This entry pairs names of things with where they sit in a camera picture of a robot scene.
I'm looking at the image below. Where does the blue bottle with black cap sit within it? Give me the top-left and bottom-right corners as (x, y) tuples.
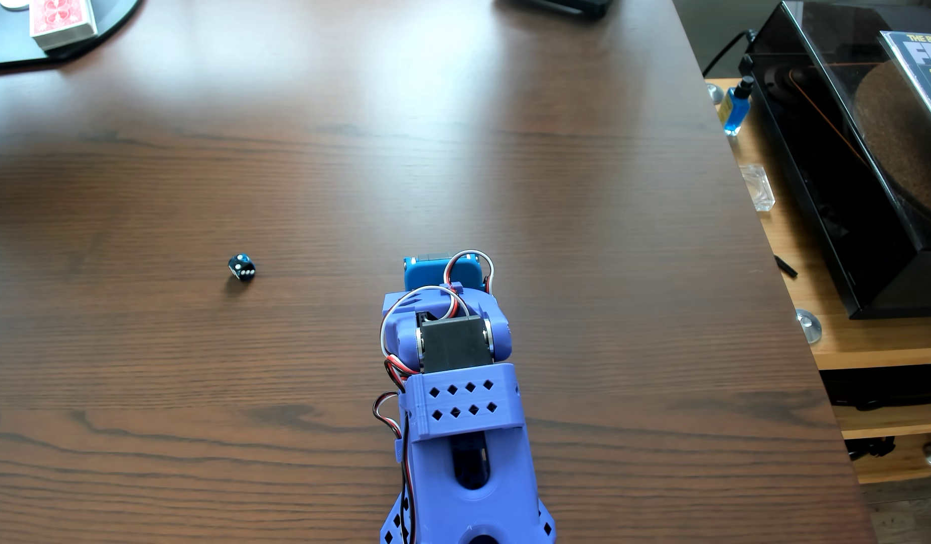
(720, 76), (756, 138)

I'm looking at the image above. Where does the red playing card box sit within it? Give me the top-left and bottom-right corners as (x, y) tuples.
(29, 0), (99, 51)

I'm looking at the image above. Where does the black turntable with dust cover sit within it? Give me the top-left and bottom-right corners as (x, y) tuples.
(739, 0), (931, 320)

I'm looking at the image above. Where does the flat black device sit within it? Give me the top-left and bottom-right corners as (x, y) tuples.
(495, 0), (614, 21)

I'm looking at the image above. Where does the red black white arm cable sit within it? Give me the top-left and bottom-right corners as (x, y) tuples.
(372, 354), (418, 544)

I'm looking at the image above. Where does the red white servo cable loop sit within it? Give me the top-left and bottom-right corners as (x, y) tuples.
(380, 249), (497, 356)

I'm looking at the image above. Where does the black power cable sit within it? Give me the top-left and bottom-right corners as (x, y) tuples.
(701, 29), (758, 79)

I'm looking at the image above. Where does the blue record sleeve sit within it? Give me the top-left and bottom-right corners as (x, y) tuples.
(879, 30), (931, 146)

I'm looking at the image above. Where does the wooden shelf cabinet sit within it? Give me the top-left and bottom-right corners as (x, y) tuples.
(704, 78), (931, 486)

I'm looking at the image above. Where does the round dark desk mat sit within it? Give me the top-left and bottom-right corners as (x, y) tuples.
(0, 0), (144, 71)

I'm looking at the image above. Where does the brown cork platter mat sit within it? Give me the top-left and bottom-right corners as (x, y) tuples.
(852, 60), (931, 225)

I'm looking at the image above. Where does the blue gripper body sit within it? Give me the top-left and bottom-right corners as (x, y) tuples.
(402, 253), (493, 293)

